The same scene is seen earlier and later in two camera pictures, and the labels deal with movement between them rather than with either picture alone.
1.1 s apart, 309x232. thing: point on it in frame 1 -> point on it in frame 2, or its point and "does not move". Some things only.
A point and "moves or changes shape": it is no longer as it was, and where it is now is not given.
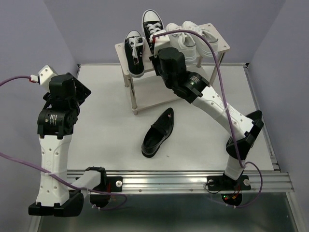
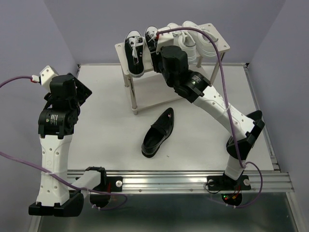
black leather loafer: (157, 133) does not move
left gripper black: (83, 91) does not move
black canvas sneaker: (133, 54) does not move
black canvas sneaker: (152, 22) moves or changes shape
